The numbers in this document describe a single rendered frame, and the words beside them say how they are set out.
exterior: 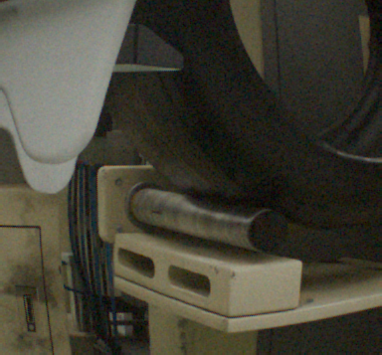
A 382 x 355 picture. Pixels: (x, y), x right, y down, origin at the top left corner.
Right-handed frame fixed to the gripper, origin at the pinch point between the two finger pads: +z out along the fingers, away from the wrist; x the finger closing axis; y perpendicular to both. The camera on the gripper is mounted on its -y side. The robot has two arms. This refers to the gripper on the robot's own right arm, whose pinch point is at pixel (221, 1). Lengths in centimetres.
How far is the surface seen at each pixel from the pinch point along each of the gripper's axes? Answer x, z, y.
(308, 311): -89, 25, 14
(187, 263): -96, 12, 8
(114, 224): -118, 6, 3
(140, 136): -98, 8, -6
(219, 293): -88, 14, 11
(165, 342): -131, 14, 21
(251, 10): -122, 26, -27
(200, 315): -93, 13, 14
